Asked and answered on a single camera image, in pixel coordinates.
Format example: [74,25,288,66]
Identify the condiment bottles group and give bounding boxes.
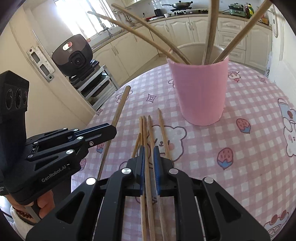
[246,1,273,26]

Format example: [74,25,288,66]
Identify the metal storage rack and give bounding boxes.
[69,59,119,111]

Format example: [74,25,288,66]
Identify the gas stove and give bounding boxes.
[164,9,208,18]

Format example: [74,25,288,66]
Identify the wooden chopstick in cup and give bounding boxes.
[88,11,180,63]
[202,0,219,65]
[111,3,192,65]
[212,0,273,64]

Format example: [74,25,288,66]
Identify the pink checkered tablecloth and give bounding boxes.
[71,61,296,241]

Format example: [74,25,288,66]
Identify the cream open door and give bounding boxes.
[1,1,95,137]

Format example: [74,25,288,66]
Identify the kitchen faucet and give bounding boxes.
[100,22,112,38]

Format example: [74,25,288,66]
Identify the black wok on stove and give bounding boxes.
[163,1,193,10]

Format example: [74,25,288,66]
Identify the cream lower kitchen cabinets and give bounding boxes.
[93,15,272,85]

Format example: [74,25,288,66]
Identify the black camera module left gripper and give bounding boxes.
[1,70,29,172]

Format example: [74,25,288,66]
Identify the black rice cooker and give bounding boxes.
[52,34,99,77]

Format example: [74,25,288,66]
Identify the pink cylindrical utensil holder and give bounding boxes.
[167,43,229,126]

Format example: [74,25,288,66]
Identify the wooden chopstick on table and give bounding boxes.
[132,133,142,158]
[148,115,169,240]
[158,108,171,159]
[139,116,147,240]

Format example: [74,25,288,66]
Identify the left hand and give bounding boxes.
[6,190,55,225]

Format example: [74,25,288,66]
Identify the green small appliance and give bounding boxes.
[229,3,246,18]

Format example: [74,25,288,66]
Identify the wooden chopstick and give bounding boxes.
[148,115,169,240]
[158,108,171,159]
[212,0,273,64]
[88,11,180,63]
[111,3,192,65]
[97,85,131,180]
[142,116,156,240]
[139,116,147,240]
[202,0,219,65]
[132,133,142,158]

